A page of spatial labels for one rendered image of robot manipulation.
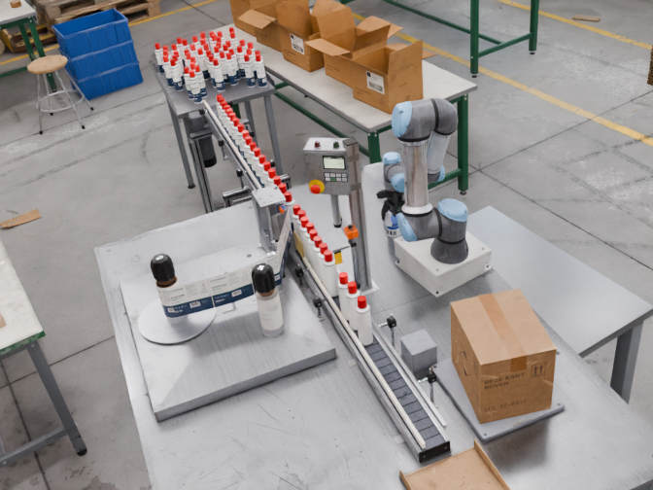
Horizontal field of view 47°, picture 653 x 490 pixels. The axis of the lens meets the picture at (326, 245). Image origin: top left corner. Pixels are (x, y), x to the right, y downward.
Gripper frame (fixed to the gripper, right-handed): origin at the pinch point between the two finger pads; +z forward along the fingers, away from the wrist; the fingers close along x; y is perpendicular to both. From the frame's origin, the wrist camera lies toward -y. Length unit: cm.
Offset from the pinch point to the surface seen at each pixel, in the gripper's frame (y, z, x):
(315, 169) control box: 16, -52, -43
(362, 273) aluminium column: 24.9, -4.0, -32.6
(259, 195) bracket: -21, -27, -51
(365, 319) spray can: 56, -13, -52
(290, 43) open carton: -211, -5, 68
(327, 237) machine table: -16.3, 4.8, -24.6
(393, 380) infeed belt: 76, 0, -55
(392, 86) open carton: -103, -7, 74
